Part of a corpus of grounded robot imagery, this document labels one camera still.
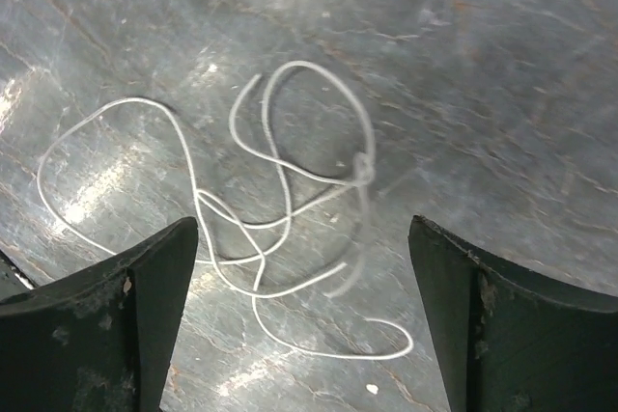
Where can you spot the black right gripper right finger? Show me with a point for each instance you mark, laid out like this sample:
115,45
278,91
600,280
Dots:
508,338

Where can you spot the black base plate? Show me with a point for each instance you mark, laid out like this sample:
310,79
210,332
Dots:
12,280

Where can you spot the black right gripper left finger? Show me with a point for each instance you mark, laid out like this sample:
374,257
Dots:
102,338

